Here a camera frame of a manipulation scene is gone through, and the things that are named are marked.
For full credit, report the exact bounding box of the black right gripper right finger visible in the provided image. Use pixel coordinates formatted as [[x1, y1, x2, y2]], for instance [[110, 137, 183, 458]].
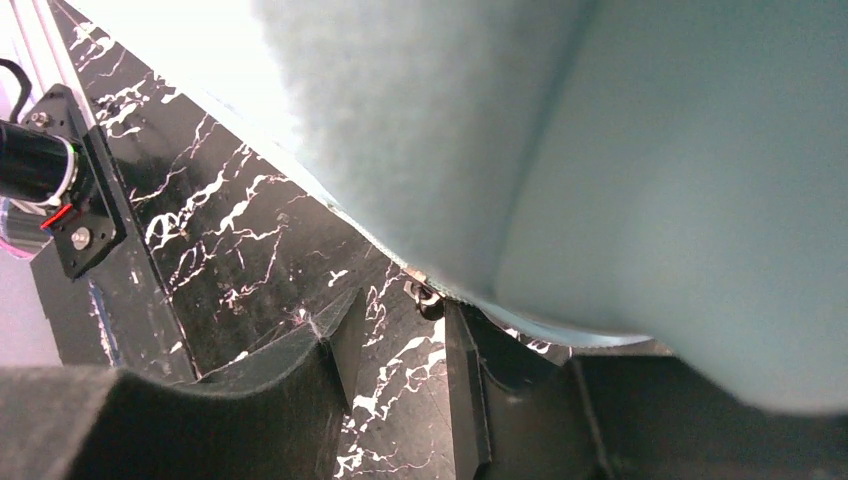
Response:
[[444, 301, 847, 479]]

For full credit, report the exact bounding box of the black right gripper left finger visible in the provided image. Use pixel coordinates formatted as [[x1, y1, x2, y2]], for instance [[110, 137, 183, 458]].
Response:
[[1, 289, 367, 479]]

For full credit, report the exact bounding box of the light blue suitcase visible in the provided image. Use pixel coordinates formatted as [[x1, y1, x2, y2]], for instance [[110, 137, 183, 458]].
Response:
[[77, 1, 847, 414]]

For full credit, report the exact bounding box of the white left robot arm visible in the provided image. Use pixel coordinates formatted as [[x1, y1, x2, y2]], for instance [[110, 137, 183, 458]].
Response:
[[1, 59, 126, 280]]

